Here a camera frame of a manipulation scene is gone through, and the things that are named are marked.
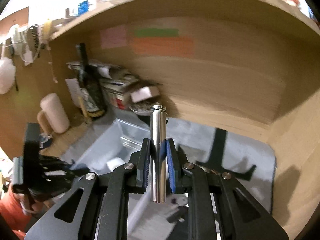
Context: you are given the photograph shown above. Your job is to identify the bowl of small trinkets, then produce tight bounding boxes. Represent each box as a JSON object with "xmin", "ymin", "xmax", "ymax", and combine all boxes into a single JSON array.
[{"xmin": 129, "ymin": 100, "xmax": 156, "ymax": 116}]

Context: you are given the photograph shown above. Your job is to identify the stack of books and papers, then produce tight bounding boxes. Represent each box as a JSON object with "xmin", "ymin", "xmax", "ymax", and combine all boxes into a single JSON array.
[{"xmin": 67, "ymin": 60, "xmax": 140, "ymax": 109}]

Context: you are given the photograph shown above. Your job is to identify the grey felt mat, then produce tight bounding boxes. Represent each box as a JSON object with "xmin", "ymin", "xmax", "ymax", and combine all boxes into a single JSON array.
[{"xmin": 60, "ymin": 107, "xmax": 277, "ymax": 240}]

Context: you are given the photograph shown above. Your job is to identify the silver metal cylinder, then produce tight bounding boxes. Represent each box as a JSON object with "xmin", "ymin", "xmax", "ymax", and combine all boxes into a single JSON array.
[{"xmin": 150, "ymin": 105, "xmax": 167, "ymax": 203}]

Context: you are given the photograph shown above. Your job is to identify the white paper note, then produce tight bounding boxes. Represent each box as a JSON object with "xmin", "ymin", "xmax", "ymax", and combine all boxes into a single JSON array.
[{"xmin": 65, "ymin": 79, "xmax": 82, "ymax": 108}]

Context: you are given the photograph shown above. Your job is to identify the clear plastic bin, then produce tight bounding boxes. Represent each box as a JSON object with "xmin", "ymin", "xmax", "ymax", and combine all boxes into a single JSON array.
[{"xmin": 75, "ymin": 119, "xmax": 188, "ymax": 239}]

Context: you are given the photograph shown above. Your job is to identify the orange sticky note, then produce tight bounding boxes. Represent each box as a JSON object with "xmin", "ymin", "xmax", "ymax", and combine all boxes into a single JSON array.
[{"xmin": 130, "ymin": 36, "xmax": 194, "ymax": 57}]

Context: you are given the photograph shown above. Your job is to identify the dark wine bottle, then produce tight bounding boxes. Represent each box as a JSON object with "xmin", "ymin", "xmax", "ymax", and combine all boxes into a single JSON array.
[{"xmin": 76, "ymin": 43, "xmax": 107, "ymax": 120}]

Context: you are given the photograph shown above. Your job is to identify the pink sticky note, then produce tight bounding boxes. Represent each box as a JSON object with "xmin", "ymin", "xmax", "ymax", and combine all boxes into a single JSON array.
[{"xmin": 100, "ymin": 25, "xmax": 127, "ymax": 49}]

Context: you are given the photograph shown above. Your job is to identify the green sticky note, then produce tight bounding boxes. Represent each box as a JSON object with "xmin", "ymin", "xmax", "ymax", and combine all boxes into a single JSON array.
[{"xmin": 134, "ymin": 28, "xmax": 179, "ymax": 38}]

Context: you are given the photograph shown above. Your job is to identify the cream pink mug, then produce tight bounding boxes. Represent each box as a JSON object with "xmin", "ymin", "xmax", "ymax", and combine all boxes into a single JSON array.
[{"xmin": 37, "ymin": 93, "xmax": 70, "ymax": 134}]

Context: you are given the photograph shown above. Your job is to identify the white card on bowl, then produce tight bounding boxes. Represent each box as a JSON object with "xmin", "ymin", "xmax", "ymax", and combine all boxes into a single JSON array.
[{"xmin": 130, "ymin": 86, "xmax": 160, "ymax": 103}]

